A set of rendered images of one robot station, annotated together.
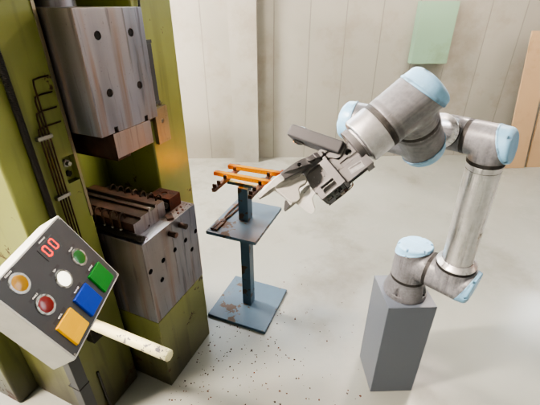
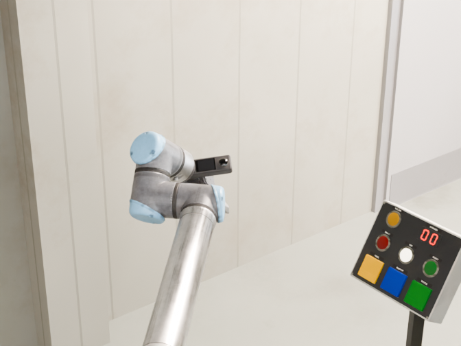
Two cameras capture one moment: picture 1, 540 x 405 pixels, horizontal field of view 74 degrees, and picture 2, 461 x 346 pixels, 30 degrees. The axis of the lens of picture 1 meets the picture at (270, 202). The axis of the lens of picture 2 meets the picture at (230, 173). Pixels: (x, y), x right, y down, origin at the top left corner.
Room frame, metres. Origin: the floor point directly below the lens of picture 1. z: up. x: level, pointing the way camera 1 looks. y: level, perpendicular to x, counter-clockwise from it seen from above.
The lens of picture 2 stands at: (2.35, -1.28, 2.50)
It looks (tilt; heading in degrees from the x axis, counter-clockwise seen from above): 25 degrees down; 143
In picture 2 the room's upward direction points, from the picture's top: straight up
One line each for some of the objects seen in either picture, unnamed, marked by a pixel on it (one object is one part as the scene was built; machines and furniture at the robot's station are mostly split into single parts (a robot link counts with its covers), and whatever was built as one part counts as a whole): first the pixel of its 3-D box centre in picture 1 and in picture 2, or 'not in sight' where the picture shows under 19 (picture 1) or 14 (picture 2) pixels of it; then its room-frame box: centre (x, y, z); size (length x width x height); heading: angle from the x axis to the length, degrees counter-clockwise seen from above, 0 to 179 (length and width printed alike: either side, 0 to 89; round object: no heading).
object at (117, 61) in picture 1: (87, 66); not in sight; (1.45, 0.70, 1.56); 0.42 x 0.39 x 0.40; 67
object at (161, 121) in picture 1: (161, 124); not in sight; (1.67, 0.52, 1.27); 0.09 x 0.02 x 0.17; 157
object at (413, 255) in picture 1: (414, 259); not in sight; (1.26, -0.64, 0.79); 0.17 x 0.15 x 0.18; 44
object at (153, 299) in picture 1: (131, 247); not in sight; (1.47, 0.70, 0.69); 0.56 x 0.38 x 0.45; 67
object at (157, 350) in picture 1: (124, 337); not in sight; (0.98, 0.58, 0.62); 0.44 x 0.05 x 0.05; 67
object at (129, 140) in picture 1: (94, 132); not in sight; (1.42, 0.72, 1.32); 0.42 x 0.20 x 0.10; 67
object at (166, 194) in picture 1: (165, 198); not in sight; (1.52, 0.51, 0.95); 0.12 x 0.09 x 0.07; 67
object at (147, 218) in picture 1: (113, 208); not in sight; (1.42, 0.72, 0.96); 0.42 x 0.20 x 0.09; 67
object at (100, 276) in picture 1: (100, 277); (418, 295); (0.89, 0.55, 1.01); 0.07 x 0.05 x 0.07; 2
